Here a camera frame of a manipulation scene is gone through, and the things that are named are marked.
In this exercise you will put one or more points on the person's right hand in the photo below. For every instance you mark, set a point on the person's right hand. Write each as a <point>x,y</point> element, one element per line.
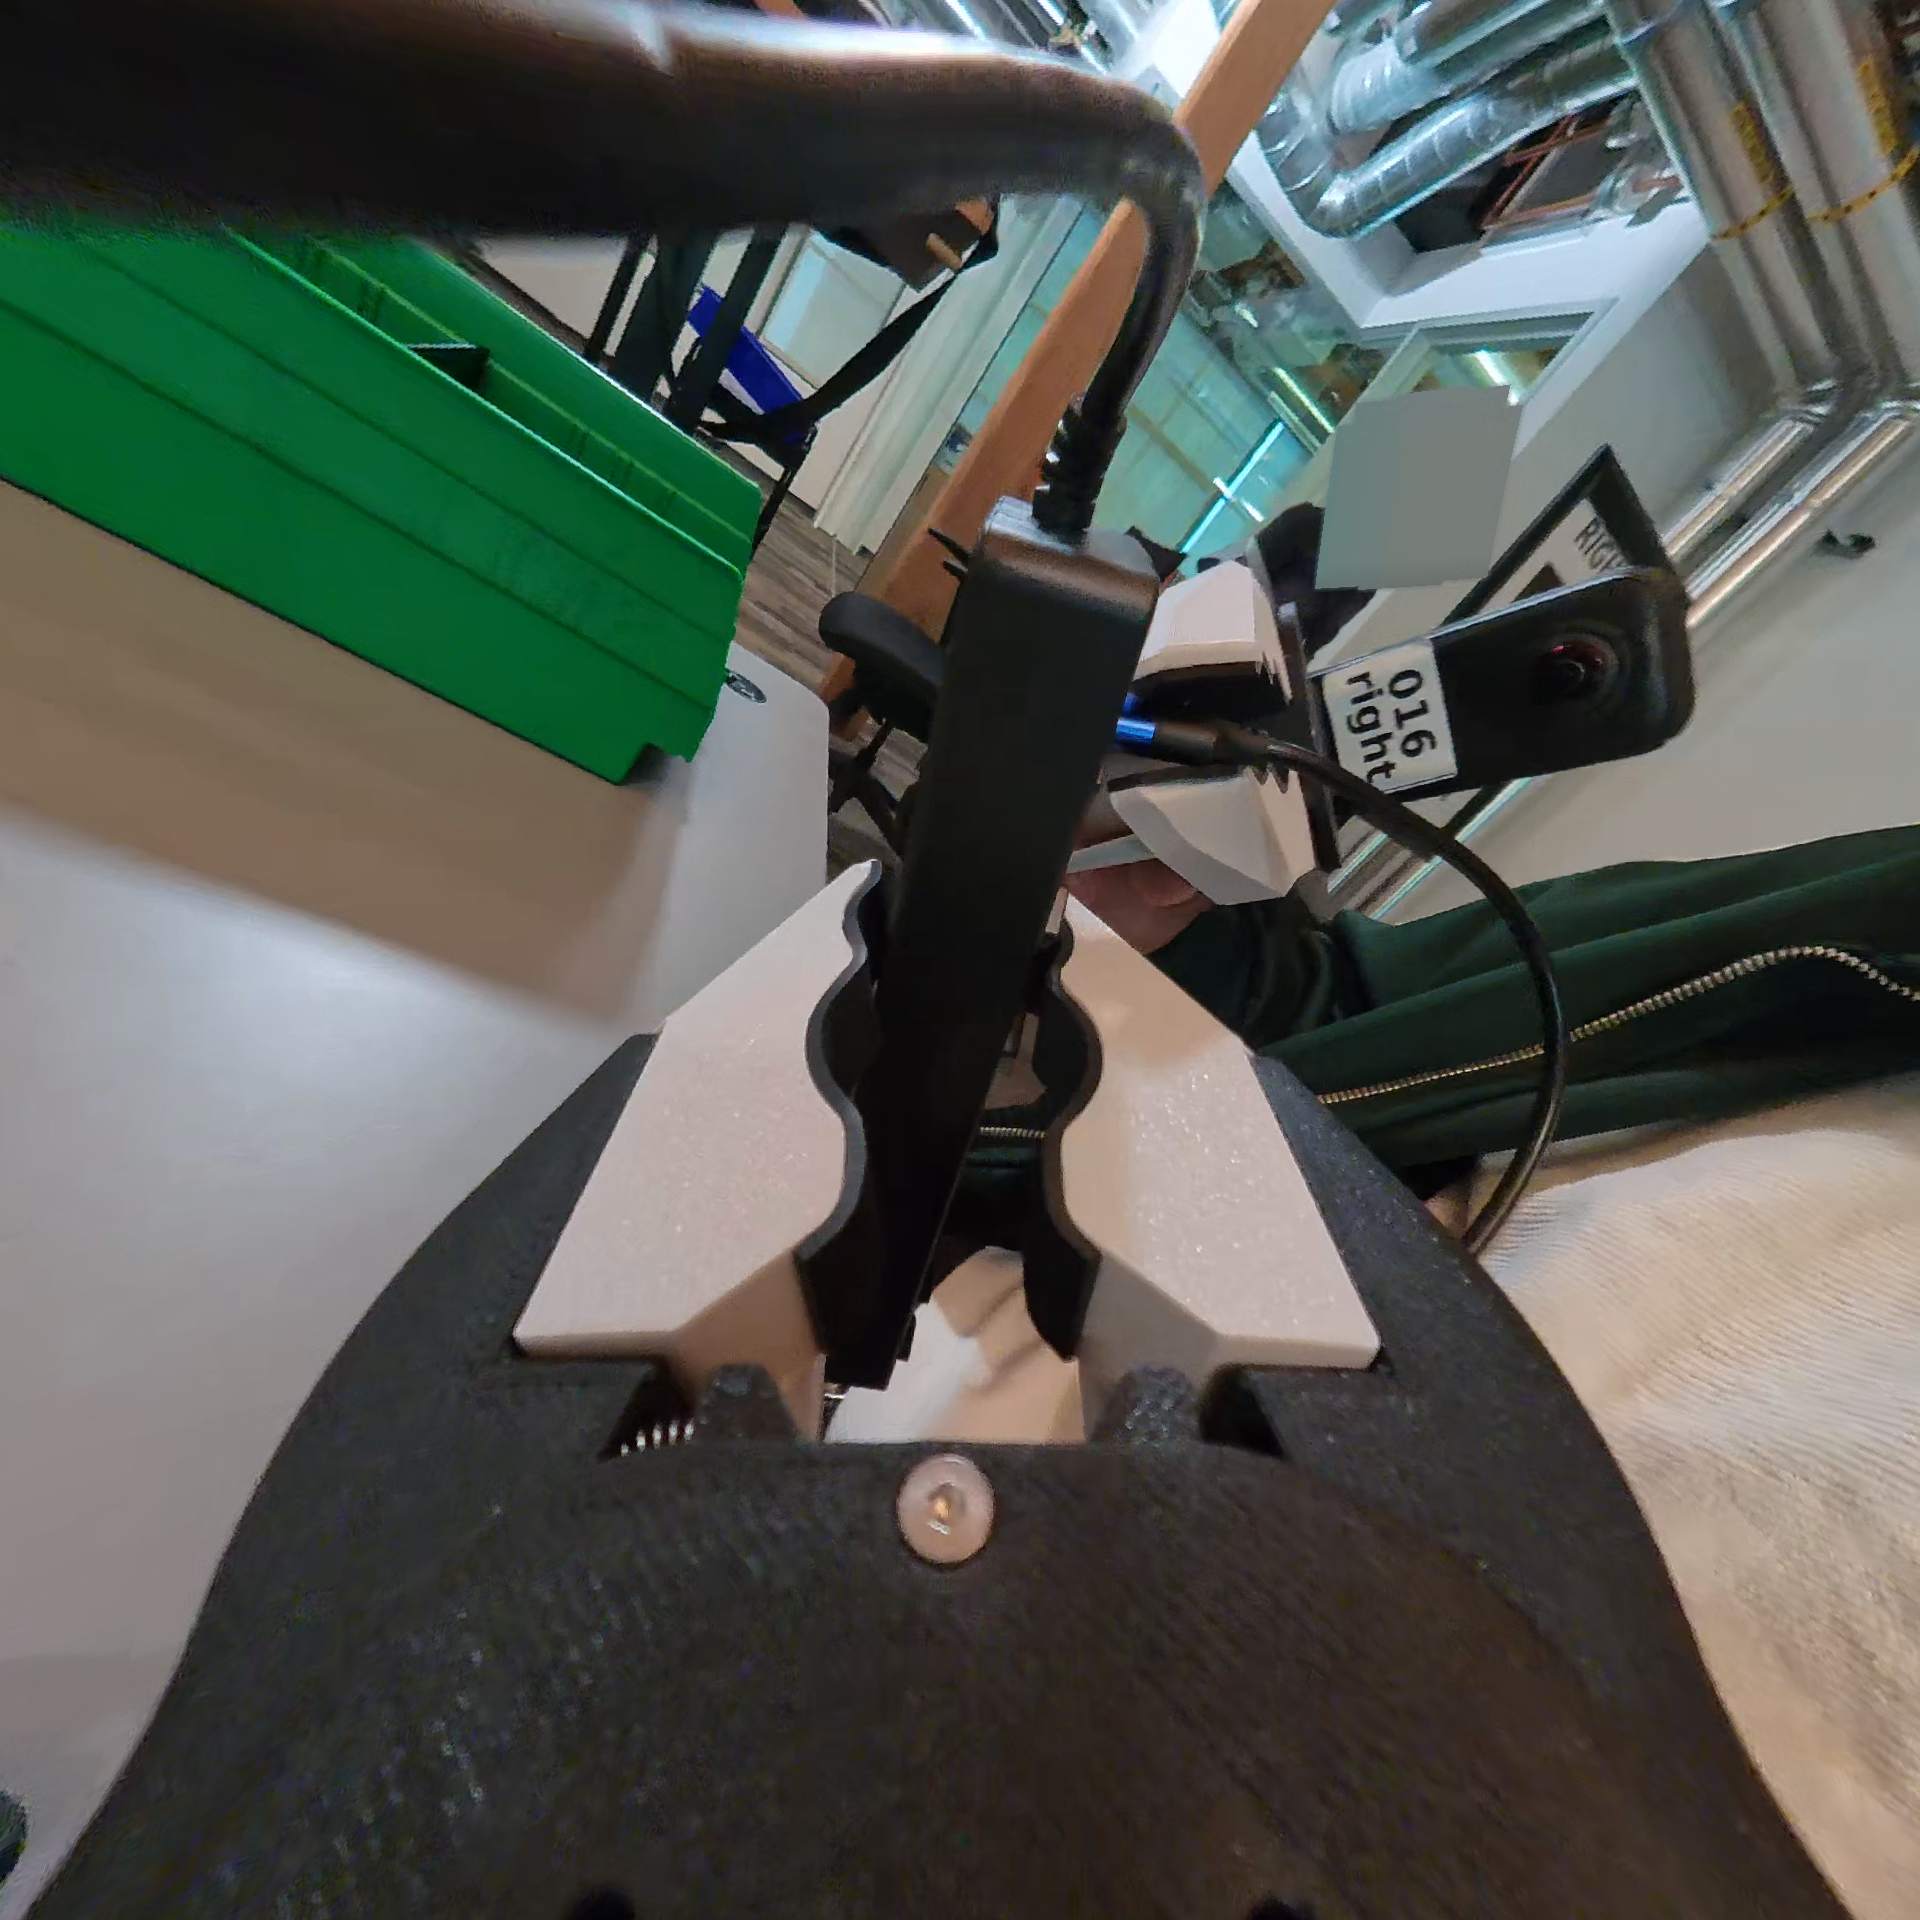
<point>1148,907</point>

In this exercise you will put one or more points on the blue plastic bin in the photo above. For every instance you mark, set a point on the blue plastic bin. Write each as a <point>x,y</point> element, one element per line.
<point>735,353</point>

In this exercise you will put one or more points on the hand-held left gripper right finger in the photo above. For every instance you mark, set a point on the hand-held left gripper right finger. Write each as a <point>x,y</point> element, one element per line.
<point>1215,1198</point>

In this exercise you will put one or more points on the person's white pants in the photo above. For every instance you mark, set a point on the person's white pants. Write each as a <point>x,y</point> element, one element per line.
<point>1727,1425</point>

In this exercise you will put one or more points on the black USB hub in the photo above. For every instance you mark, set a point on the black USB hub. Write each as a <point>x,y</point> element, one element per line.
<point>989,842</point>

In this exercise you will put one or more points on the silver ventilation ducts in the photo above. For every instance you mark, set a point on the silver ventilation ducts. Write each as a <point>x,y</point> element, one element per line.
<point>1499,137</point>

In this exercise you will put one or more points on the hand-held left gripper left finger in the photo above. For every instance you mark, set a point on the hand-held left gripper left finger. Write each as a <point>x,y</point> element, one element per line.
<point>691,1170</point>

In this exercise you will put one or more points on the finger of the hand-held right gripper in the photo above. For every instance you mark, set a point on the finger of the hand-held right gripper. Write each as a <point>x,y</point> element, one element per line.
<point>1215,833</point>
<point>1222,637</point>

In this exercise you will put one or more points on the black framed marker sign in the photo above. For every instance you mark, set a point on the black framed marker sign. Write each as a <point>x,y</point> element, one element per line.
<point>1612,502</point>

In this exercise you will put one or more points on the person's right forearm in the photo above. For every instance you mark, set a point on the person's right forearm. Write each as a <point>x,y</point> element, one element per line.
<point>1277,976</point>

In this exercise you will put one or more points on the green plastic bin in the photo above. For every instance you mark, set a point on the green plastic bin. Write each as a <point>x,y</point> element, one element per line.
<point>298,495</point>

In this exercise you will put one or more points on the wooden post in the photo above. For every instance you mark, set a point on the wooden post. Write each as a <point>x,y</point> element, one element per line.
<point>1050,344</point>

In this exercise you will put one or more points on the black office chair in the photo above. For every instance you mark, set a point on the black office chair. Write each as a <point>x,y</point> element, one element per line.
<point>886,660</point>

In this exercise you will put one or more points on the black legged workbench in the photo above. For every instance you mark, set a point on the black legged workbench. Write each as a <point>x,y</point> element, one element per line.
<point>661,300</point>

